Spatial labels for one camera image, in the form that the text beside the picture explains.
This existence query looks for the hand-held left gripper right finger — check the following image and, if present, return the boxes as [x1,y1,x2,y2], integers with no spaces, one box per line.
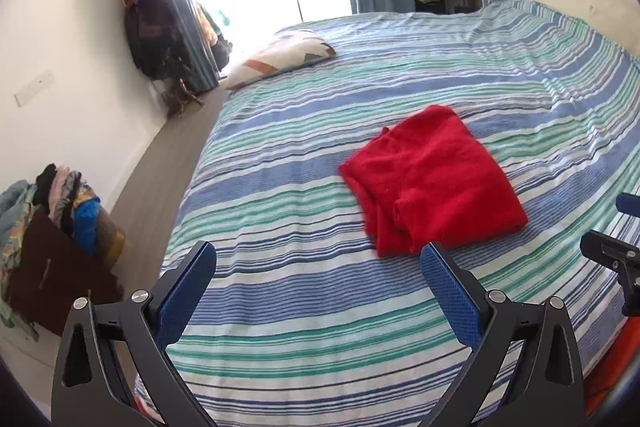
[421,242,586,427]

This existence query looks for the dark brown box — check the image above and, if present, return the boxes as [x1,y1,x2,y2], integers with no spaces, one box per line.
[5,204,124,338]

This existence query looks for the colourful clothes pile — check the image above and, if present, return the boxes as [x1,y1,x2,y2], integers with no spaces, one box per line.
[0,163,126,343]

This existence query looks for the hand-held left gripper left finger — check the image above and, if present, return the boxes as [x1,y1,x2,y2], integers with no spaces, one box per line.
[50,241,217,427]

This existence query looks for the bed with striped sheet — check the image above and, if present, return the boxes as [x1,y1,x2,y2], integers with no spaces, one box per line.
[135,0,640,427]

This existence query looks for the red sweater with white print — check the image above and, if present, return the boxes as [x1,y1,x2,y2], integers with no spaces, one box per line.
[339,104,529,259]

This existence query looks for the orange cloth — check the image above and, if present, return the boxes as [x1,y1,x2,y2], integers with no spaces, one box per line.
[582,312,640,418]

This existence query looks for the colourful clothes by door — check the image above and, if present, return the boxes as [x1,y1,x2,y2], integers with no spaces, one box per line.
[195,2,232,68]

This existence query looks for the dark coats on rack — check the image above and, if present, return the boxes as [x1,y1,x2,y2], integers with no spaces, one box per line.
[117,0,193,80]

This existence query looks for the white wall switch plate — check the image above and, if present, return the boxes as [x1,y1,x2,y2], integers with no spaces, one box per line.
[14,69,56,108]

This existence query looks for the wooden coat rack base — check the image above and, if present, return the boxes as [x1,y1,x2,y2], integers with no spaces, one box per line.
[162,77,204,118]

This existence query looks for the patterned pillow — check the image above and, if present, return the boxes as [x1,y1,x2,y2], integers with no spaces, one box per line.
[222,29,337,91]

